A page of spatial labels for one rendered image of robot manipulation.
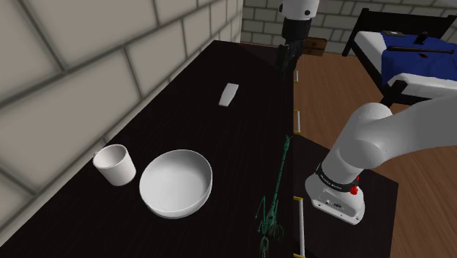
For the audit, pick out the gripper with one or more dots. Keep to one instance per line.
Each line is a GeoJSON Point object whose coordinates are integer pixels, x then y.
{"type": "Point", "coordinates": [295, 30]}

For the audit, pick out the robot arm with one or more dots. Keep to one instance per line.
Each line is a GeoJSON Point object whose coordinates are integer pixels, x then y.
{"type": "Point", "coordinates": [375, 143]}

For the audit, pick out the brown wooden nightstand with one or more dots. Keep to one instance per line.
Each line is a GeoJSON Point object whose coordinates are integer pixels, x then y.
{"type": "Point", "coordinates": [316, 47]}

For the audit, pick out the white remote control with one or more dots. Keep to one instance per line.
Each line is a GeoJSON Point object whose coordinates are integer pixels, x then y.
{"type": "Point", "coordinates": [228, 94]}

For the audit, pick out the black bed with blue blanket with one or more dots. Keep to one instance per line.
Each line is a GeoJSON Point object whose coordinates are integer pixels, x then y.
{"type": "Point", "coordinates": [410, 60]}

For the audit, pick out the black chest of drawers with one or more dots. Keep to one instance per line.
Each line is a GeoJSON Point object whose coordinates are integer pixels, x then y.
{"type": "Point", "coordinates": [214, 135]}

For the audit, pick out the green skeleton figure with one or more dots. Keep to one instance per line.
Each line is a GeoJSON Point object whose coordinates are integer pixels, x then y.
{"type": "Point", "coordinates": [273, 214]}

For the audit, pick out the white bowl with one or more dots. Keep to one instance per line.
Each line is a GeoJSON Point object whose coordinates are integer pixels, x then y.
{"type": "Point", "coordinates": [175, 184]}

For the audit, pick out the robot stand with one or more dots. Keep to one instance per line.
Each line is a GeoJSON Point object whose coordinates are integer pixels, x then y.
{"type": "Point", "coordinates": [375, 218]}

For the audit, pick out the white cup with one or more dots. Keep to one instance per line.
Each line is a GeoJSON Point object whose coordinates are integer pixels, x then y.
{"type": "Point", "coordinates": [117, 168]}

